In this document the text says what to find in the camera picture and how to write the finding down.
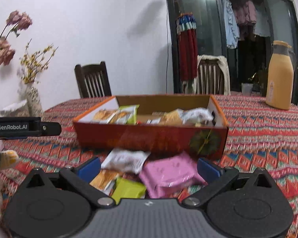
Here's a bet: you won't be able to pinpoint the white cracker snack packet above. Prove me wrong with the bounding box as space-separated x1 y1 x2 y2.
92 110 118 124

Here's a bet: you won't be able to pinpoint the white brown snack packet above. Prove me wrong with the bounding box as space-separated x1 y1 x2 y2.
101 148 151 174

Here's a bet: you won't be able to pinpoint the light blue hanging shirt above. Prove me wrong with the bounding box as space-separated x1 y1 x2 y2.
222 0 240 49

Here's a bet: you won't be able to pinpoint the dark wooden chair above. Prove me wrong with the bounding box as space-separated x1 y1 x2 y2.
74 61 112 98

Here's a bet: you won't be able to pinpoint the pink snack packet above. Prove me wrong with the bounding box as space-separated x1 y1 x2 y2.
139 152 206 199

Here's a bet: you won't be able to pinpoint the floral ceramic vase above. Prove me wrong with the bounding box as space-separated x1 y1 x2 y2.
25 83 43 117

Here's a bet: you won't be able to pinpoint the red hanging garment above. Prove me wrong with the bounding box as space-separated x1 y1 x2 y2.
176 13 198 82

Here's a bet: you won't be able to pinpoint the yellow thermos jug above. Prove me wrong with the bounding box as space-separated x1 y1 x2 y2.
265 40 294 110

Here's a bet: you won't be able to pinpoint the orange cracker packet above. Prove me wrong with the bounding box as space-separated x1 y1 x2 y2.
89 169 122 195

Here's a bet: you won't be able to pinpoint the patterned red tablecloth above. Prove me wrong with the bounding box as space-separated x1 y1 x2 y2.
0 96 298 237

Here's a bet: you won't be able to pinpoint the orange cardboard box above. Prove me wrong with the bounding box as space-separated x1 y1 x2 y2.
73 94 229 160

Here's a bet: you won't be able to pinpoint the pink hanging clothes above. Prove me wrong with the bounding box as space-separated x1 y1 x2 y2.
232 0 257 26

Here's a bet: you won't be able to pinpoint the pink artificial flowers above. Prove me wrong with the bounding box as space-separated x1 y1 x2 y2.
0 10 33 66

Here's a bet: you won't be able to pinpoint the cake slice packet right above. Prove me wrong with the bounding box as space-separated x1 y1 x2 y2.
146 109 184 126

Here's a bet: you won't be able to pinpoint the green packet on table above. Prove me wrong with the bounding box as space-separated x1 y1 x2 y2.
111 178 146 204

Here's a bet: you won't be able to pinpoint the silver snack packet in box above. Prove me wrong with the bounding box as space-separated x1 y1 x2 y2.
180 107 214 124

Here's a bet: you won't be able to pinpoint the cake slice packet green top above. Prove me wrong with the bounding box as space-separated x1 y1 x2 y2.
114 105 139 125

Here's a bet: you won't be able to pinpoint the wooden chair with cloth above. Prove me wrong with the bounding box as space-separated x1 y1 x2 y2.
196 55 231 96

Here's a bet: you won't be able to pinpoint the yellow flower branches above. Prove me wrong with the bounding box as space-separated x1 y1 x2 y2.
18 40 58 84

